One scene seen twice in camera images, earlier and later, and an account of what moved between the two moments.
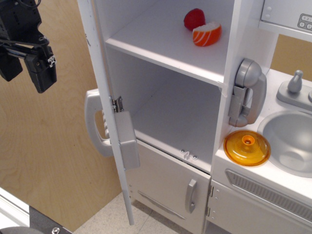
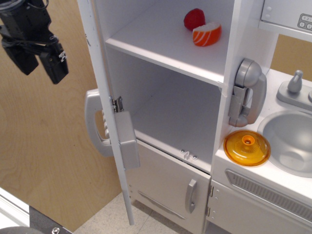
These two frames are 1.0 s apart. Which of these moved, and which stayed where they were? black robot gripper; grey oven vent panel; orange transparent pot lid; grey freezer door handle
Moved: black robot gripper
Stayed: grey freezer door handle; orange transparent pot lid; grey oven vent panel
